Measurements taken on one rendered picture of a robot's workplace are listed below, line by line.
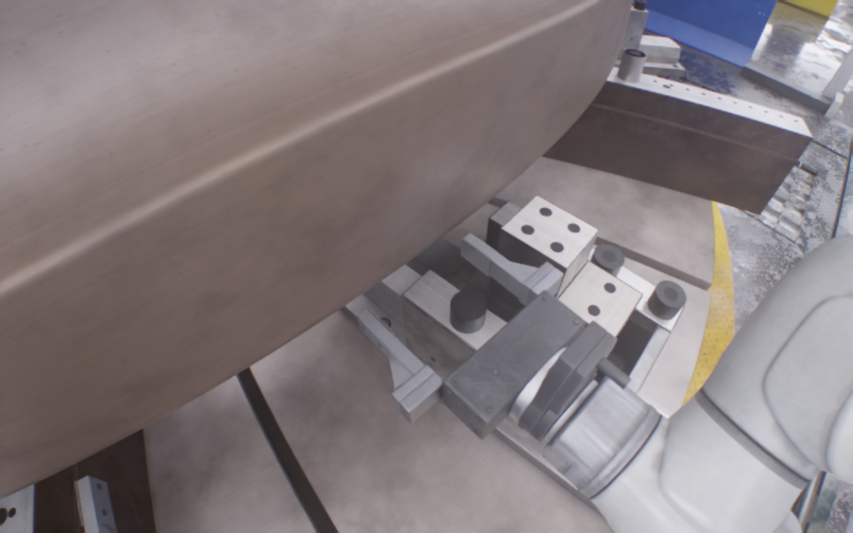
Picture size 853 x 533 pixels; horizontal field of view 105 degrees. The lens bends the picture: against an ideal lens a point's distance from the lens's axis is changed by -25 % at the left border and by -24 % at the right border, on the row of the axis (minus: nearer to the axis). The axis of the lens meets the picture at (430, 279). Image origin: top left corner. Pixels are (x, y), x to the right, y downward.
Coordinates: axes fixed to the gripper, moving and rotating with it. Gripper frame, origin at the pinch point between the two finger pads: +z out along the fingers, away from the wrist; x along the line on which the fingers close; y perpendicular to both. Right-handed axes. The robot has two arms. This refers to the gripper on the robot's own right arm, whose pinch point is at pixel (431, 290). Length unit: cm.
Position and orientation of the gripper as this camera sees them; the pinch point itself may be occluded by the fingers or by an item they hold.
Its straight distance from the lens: 41.4
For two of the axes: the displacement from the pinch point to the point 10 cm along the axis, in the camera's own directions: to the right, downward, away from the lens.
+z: -6.8, -5.8, 4.6
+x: 7.3, -5.4, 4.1
